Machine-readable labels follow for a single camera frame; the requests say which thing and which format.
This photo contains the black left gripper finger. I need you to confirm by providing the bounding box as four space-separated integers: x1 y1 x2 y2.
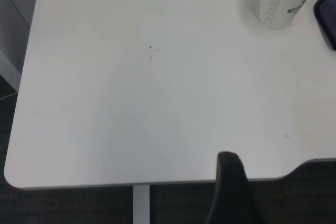
203 151 266 224

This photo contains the white paper coffee cup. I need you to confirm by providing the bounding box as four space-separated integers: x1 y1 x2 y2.
258 0 328 30

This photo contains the purple cloth with black trim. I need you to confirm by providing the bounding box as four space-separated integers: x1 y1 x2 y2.
313 0 336 51

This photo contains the white metal table leg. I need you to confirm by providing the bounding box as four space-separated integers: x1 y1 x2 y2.
132 184 151 224

